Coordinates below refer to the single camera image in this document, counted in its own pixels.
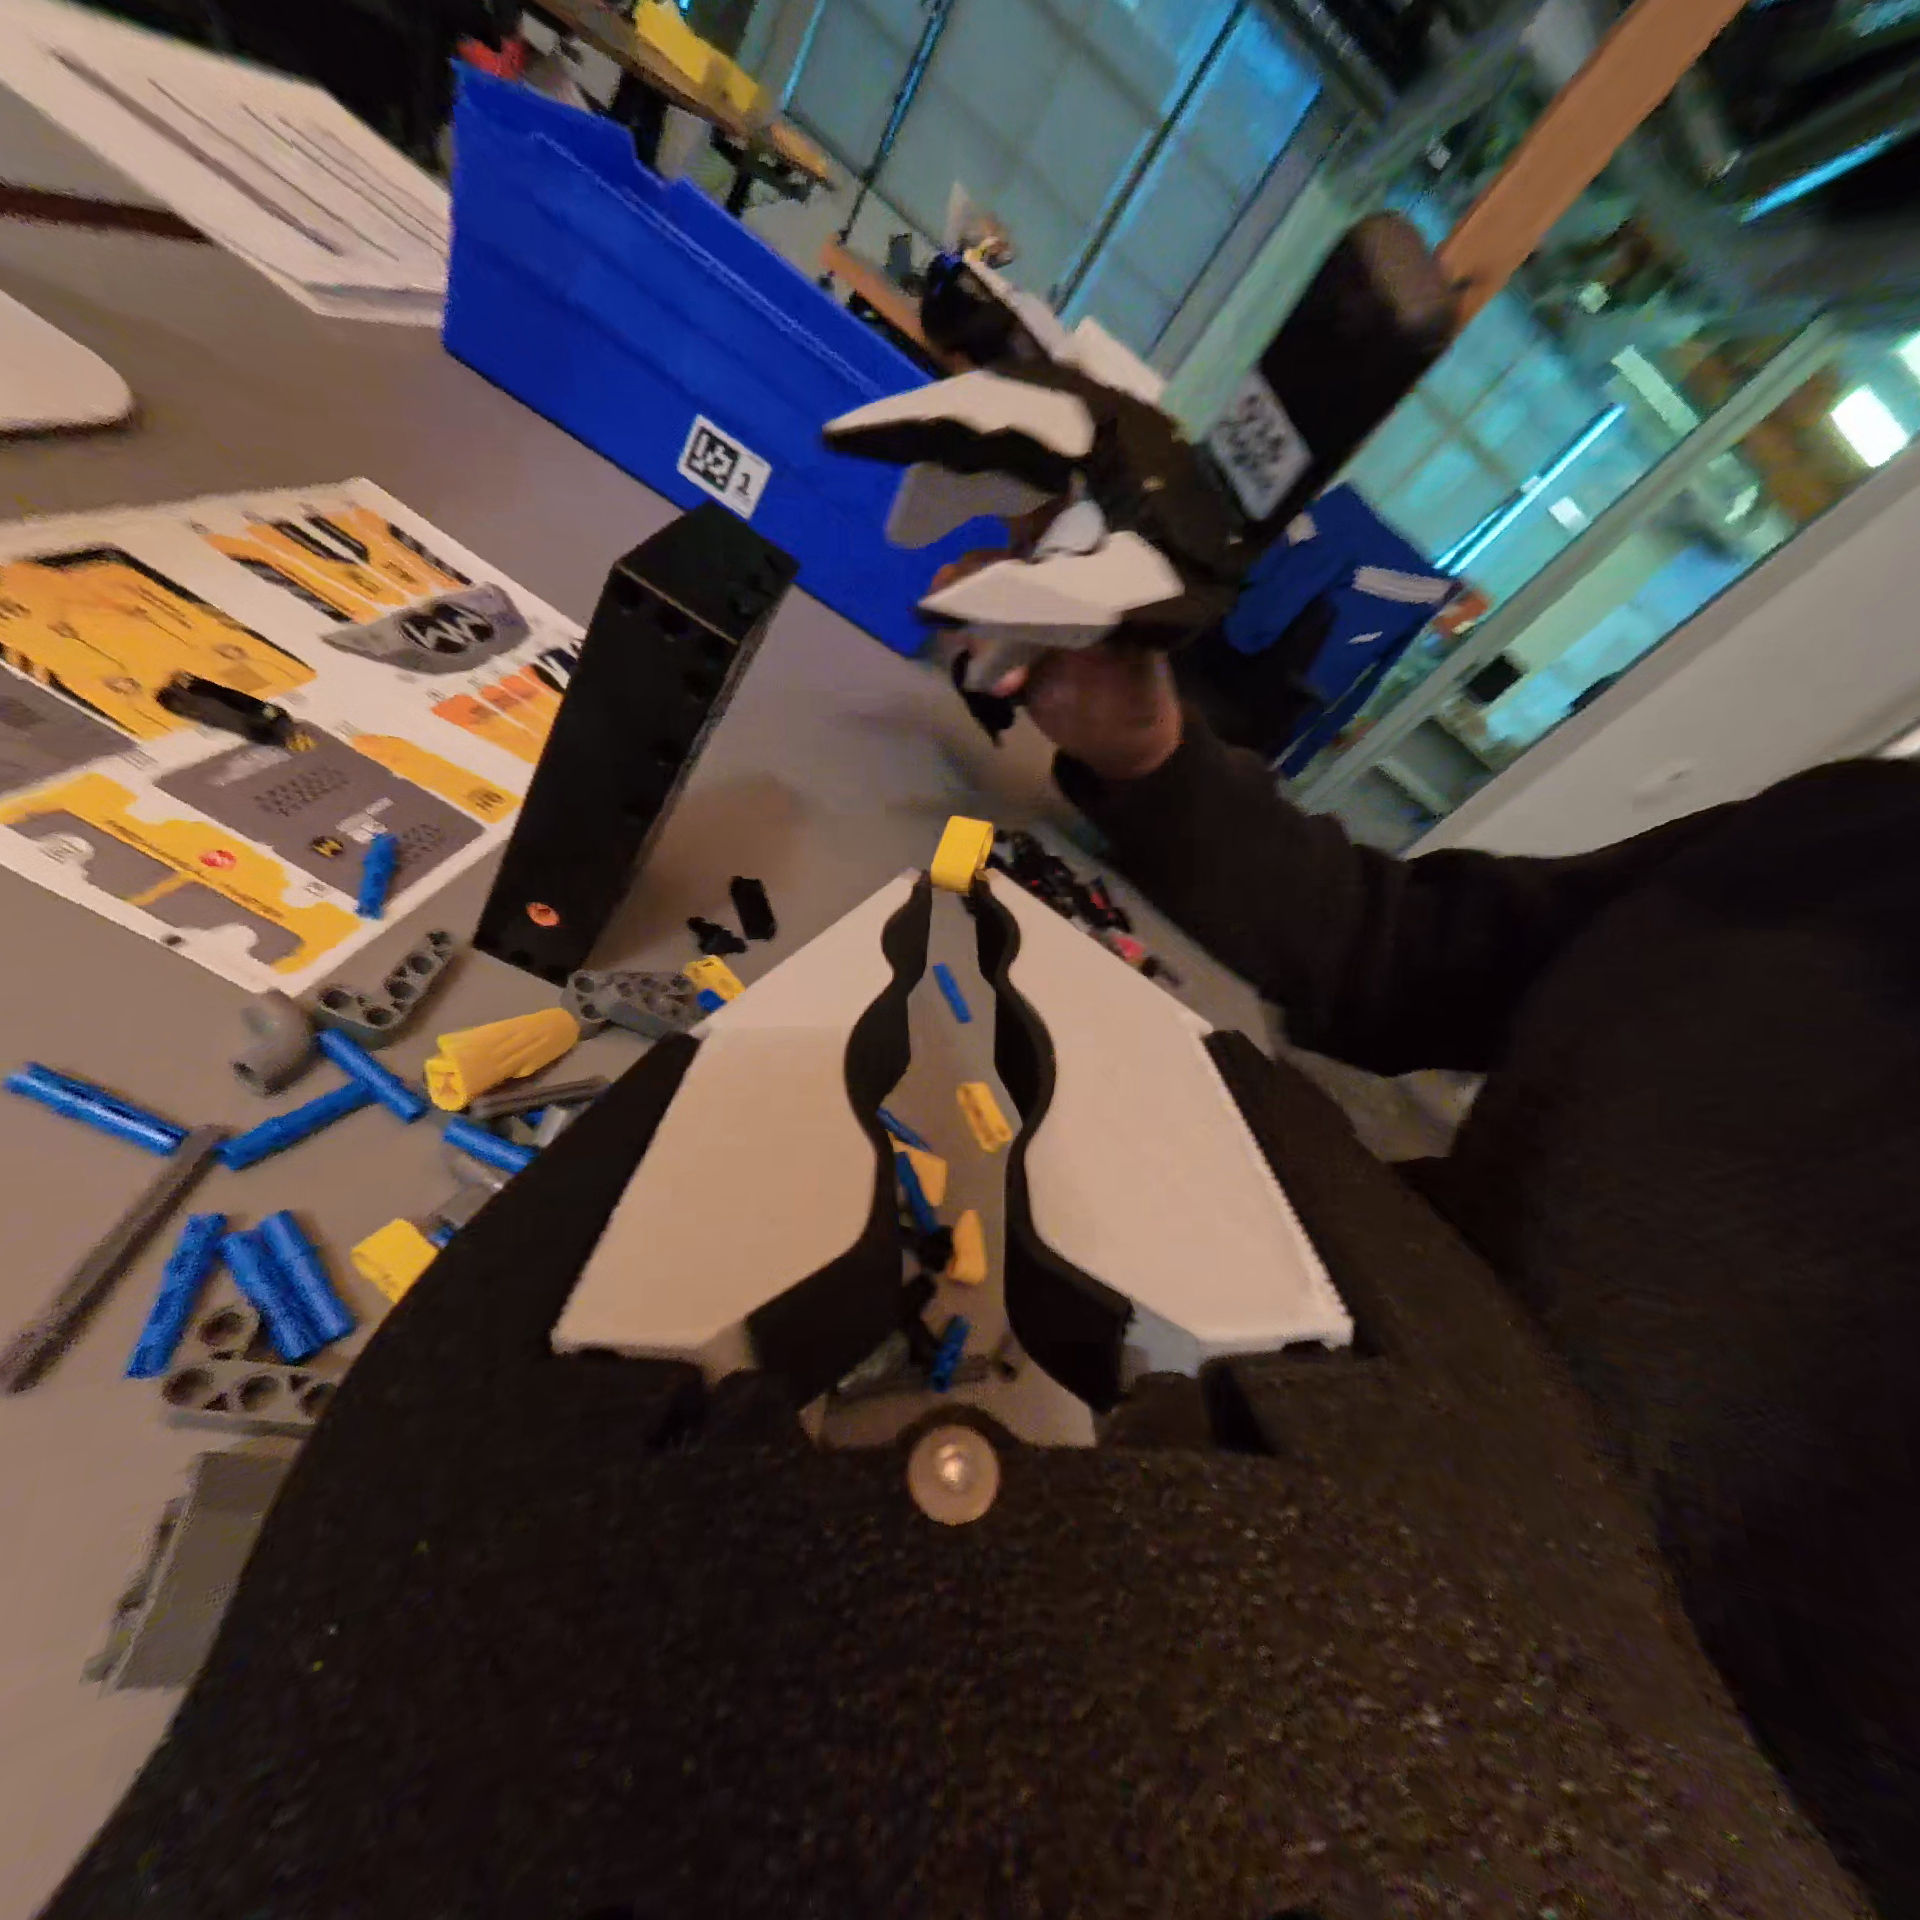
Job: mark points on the blue plastic bin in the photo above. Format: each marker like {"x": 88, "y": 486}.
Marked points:
{"x": 630, "y": 330}

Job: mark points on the pile of building bricks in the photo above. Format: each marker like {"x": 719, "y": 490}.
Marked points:
{"x": 503, "y": 1049}

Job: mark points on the person's right forearm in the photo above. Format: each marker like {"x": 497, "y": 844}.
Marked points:
{"x": 1275, "y": 900}

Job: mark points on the blue connector pin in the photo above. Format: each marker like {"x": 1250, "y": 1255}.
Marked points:
{"x": 377, "y": 873}

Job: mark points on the person's right hand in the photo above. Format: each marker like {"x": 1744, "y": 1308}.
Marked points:
{"x": 1109, "y": 713}

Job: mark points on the heap of black tread links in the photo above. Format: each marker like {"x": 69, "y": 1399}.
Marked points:
{"x": 1066, "y": 884}

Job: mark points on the black connector brick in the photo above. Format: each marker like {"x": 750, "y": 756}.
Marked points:
{"x": 715, "y": 936}
{"x": 224, "y": 713}
{"x": 753, "y": 907}

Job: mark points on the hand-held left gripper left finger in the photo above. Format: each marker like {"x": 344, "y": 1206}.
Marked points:
{"x": 734, "y": 1185}

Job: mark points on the grey box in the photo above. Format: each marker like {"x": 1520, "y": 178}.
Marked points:
{"x": 195, "y": 1575}

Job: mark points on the person's arm in black sleeve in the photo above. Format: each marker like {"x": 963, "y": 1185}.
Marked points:
{"x": 1725, "y": 1201}

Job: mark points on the blue white-striped item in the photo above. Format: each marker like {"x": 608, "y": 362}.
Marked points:
{"x": 1319, "y": 599}

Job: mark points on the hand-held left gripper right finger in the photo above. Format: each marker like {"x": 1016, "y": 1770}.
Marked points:
{"x": 1170, "y": 1185}

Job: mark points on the white base board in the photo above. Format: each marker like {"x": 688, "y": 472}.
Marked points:
{"x": 54, "y": 375}

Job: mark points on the yellow building brick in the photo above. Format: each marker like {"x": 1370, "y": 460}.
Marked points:
{"x": 961, "y": 852}

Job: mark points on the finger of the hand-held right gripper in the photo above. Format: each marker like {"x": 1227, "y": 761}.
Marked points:
{"x": 991, "y": 408}
{"x": 1066, "y": 587}

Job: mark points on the wooden workbench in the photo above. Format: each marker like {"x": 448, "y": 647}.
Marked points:
{"x": 721, "y": 105}

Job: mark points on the yellow grey sticker sheet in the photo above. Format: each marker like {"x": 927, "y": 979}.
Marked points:
{"x": 90, "y": 615}

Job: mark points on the black perforated block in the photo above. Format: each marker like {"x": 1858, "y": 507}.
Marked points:
{"x": 630, "y": 751}

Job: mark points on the white printed paper sheet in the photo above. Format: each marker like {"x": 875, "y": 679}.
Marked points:
{"x": 224, "y": 166}

